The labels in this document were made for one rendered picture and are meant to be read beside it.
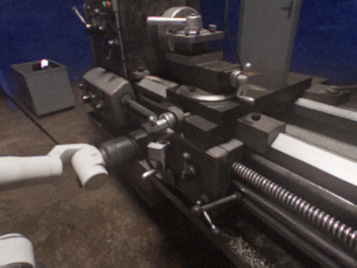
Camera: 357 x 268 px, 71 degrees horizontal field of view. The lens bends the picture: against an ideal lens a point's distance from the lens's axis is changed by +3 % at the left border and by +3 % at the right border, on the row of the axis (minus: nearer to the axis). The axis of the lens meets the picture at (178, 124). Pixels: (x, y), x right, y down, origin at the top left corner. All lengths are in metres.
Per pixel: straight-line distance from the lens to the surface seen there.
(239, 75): 0.85
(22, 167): 0.62
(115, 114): 1.54
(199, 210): 0.80
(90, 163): 0.67
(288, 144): 0.83
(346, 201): 0.80
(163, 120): 0.84
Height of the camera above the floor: 1.25
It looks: 27 degrees down
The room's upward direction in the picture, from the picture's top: 3 degrees counter-clockwise
